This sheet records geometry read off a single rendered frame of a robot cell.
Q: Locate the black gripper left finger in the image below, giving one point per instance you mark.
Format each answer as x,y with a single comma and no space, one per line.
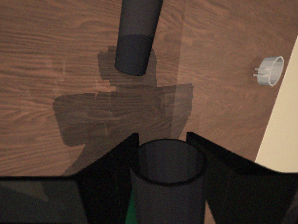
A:
98,194

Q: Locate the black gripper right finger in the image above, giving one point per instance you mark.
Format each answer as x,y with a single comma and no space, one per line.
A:
240,191

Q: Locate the green post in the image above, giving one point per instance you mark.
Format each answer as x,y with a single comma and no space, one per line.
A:
131,214

